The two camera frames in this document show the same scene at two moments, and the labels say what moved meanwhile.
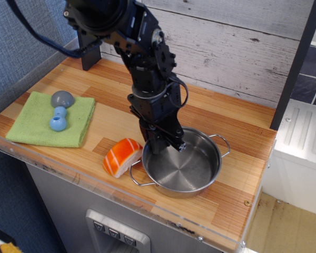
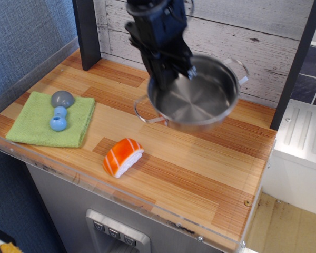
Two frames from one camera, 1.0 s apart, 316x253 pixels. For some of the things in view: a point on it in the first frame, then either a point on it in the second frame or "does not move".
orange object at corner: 10,247 does not move
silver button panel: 108,235 does not move
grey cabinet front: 68,199 does not move
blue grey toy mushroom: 60,100 does not move
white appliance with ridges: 296,173 does not move
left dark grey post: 89,49 does not move
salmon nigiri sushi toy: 122,157 does not move
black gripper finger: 145,128 -> 150,65
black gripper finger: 157,141 -> 166,74
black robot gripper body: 160,113 -> 160,26
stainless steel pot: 182,174 -> 194,104
